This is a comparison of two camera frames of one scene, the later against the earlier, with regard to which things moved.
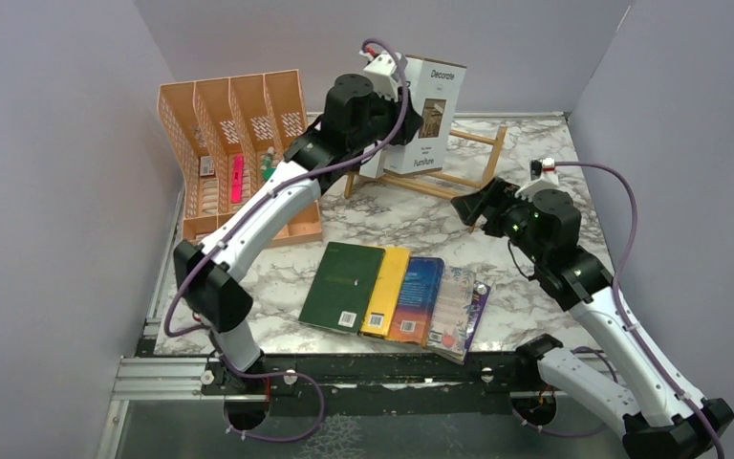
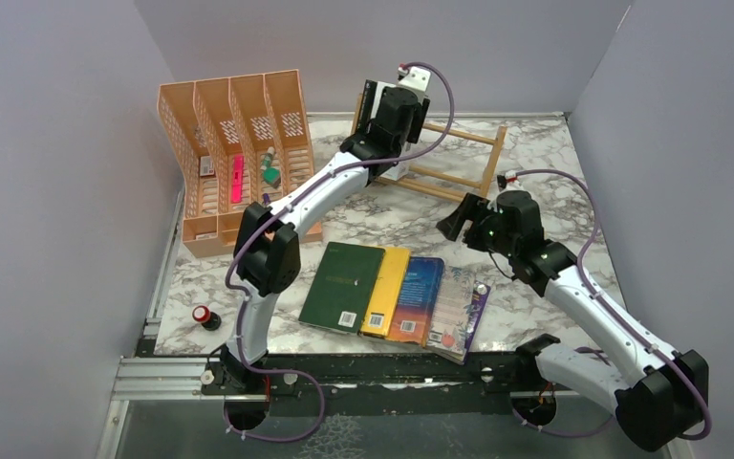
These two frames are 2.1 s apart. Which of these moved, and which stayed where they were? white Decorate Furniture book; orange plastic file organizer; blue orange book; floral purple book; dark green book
Moved: white Decorate Furniture book
Stayed: blue orange book; floral purple book; orange plastic file organizer; dark green book
